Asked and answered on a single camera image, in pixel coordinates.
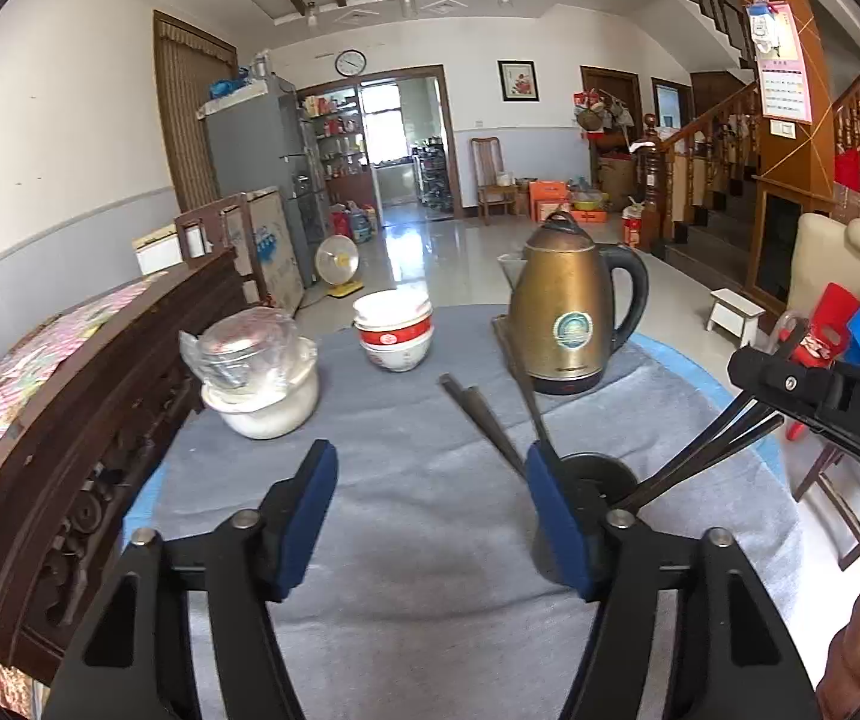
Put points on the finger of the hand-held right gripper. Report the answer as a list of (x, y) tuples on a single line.
[(782, 382)]

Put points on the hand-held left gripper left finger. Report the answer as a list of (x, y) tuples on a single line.
[(310, 517)]

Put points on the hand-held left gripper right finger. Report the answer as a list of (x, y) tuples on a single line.
[(557, 525)]

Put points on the dark wooden chopstick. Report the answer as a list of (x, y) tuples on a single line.
[(730, 448), (730, 432), (730, 408)]

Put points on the grey metal chopstick holder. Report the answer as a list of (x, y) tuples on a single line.
[(617, 465)]

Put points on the red child's chair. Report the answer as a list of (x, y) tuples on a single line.
[(827, 330)]

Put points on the light blue table cover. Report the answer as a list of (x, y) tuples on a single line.
[(700, 382)]

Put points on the white step stool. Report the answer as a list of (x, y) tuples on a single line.
[(733, 307)]

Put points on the grey table cloth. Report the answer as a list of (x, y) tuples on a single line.
[(415, 480)]

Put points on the dark wooden chair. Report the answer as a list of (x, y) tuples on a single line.
[(857, 525), (212, 221)]

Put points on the white plastic basin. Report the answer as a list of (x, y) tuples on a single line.
[(265, 412)]

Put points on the cream armchair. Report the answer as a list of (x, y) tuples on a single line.
[(820, 255)]

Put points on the plastic wrapped metal pot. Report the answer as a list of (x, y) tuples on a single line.
[(246, 349)]

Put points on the red banded white bowl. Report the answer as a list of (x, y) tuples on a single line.
[(396, 352)]

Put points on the golden electric kettle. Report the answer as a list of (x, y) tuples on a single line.
[(565, 300)]

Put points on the carved wooden sideboard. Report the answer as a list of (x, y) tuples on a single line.
[(99, 420)]

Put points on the wooden stair railing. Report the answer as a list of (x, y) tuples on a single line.
[(707, 142)]

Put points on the white floor fan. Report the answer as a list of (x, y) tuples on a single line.
[(338, 259)]

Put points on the orange carton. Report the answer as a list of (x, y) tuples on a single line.
[(550, 201)]

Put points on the blue water jug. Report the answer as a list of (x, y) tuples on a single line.
[(360, 223)]

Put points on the pink patterned sideboard cover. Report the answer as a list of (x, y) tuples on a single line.
[(62, 345)]

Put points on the white chest appliance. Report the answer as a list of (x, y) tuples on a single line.
[(158, 251)]

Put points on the dark wooden chair back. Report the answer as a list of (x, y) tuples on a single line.
[(212, 221)]

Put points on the grey refrigerator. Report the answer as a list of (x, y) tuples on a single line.
[(250, 157)]

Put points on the tall wooden chair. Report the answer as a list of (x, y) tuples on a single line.
[(486, 165)]

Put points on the wooden bottle shelf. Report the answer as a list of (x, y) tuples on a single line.
[(332, 142)]

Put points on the brown door curtain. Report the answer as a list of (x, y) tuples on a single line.
[(193, 112)]

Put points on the pink wall calendar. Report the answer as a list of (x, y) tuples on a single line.
[(782, 75)]

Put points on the framed wall picture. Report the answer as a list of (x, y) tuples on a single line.
[(518, 81)]

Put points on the round wall clock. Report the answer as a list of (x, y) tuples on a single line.
[(350, 63)]

